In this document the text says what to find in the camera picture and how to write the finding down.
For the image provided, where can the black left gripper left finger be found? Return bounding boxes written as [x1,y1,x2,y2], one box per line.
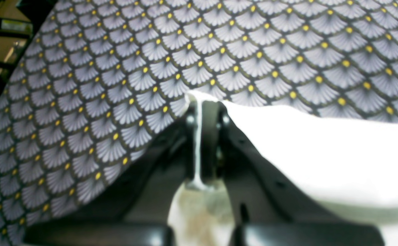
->
[185,102,197,180]

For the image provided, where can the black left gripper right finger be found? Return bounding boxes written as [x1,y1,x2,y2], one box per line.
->
[201,101,225,183]

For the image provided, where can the white printed T-shirt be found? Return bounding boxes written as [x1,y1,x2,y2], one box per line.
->
[167,90,398,246]

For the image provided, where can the grey fan-pattern tablecloth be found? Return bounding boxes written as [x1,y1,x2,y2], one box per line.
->
[0,0,398,246]

